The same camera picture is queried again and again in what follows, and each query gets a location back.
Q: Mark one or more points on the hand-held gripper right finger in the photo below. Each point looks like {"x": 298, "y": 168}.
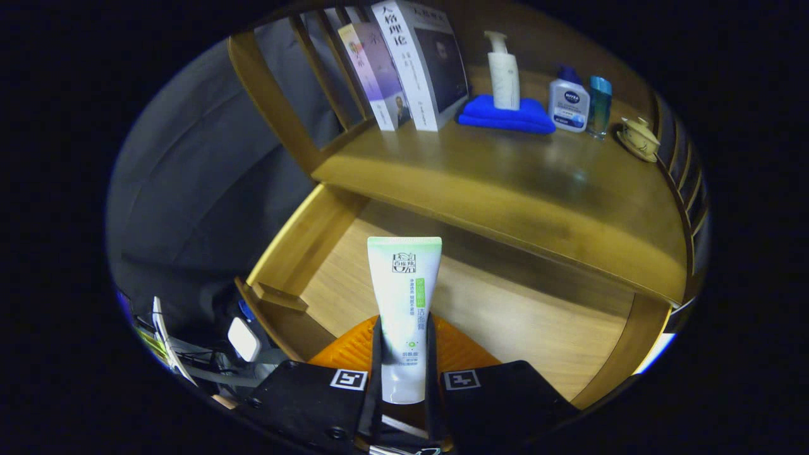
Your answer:
{"x": 432, "y": 392}

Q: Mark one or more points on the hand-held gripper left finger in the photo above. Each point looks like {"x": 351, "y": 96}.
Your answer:
{"x": 375, "y": 379}

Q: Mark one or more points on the white and green tube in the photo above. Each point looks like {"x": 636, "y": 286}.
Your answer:
{"x": 404, "y": 297}

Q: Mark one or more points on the wooden drawer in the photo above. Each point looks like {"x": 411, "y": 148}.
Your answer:
{"x": 505, "y": 316}

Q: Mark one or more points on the wooden countertop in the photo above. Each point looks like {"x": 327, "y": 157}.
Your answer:
{"x": 505, "y": 177}

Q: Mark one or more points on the wooden cabinet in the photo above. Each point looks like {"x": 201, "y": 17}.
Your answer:
{"x": 272, "y": 95}

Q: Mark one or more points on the white rounded device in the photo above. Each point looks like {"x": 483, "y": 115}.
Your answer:
{"x": 244, "y": 338}

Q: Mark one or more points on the thin white panel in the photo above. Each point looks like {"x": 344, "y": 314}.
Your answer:
{"x": 165, "y": 335}

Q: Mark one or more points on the black backdrop cloth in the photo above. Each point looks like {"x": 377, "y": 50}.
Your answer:
{"x": 189, "y": 189}

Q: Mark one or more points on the blue folded cloth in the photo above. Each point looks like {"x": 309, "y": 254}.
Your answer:
{"x": 486, "y": 114}

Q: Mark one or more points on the purple book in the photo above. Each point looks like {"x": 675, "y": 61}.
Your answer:
{"x": 379, "y": 82}

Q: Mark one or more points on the white book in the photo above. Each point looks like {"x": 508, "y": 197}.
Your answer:
{"x": 411, "y": 69}

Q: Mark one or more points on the beige saucer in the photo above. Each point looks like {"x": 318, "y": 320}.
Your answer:
{"x": 632, "y": 150}

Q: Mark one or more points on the white bottle with blue cap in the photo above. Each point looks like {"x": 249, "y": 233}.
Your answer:
{"x": 569, "y": 104}

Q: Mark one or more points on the white pump bottle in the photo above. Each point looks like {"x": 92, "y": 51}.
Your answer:
{"x": 504, "y": 76}

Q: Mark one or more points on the beige lidded teacup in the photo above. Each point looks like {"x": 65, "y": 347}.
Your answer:
{"x": 641, "y": 138}

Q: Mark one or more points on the teal bottle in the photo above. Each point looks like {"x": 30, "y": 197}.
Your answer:
{"x": 599, "y": 107}

